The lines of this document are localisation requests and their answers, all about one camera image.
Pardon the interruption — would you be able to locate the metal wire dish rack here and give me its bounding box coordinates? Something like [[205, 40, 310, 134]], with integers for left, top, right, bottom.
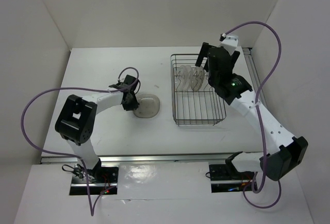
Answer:
[[170, 54, 227, 126]]

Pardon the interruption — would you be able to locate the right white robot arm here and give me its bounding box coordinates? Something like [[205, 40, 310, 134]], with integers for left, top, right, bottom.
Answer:
[[195, 42, 308, 181]]

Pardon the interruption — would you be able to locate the aluminium rail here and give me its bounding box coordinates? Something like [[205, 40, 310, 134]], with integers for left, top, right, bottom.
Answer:
[[99, 153, 233, 163], [242, 47, 261, 92]]

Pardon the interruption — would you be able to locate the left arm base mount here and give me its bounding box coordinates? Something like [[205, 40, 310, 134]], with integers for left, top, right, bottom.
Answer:
[[61, 164, 119, 196]]

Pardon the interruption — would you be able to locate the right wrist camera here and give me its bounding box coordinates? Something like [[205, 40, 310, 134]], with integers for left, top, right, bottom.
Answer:
[[219, 33, 239, 55]]

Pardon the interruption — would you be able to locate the smoky plate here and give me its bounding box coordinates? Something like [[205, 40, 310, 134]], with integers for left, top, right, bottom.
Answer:
[[190, 66, 206, 92], [133, 93, 160, 118]]

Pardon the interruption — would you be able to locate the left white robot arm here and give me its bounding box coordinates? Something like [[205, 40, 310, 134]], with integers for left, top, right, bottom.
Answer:
[[55, 75, 140, 182]]

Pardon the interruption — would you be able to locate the clear plate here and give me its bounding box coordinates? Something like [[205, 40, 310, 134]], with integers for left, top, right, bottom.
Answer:
[[182, 65, 194, 92], [175, 65, 184, 92]]

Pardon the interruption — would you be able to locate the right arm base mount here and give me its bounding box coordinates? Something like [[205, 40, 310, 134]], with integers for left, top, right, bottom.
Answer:
[[205, 153, 257, 193]]

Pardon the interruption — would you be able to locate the aluminium rail front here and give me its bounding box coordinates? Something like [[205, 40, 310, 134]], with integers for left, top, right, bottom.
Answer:
[[99, 153, 233, 163]]

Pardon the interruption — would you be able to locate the aluminium rail right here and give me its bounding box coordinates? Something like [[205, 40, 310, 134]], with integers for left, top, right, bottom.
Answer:
[[242, 47, 261, 92]]

